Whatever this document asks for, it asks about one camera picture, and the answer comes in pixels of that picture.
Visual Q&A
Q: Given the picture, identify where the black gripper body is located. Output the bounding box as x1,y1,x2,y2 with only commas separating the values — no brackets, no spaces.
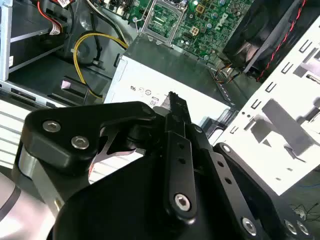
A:
51,149,254,240

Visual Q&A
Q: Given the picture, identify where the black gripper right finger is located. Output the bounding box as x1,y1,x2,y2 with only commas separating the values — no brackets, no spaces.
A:
190,123,315,240

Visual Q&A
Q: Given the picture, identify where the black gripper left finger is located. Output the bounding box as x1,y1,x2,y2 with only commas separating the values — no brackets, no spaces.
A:
21,91,200,223

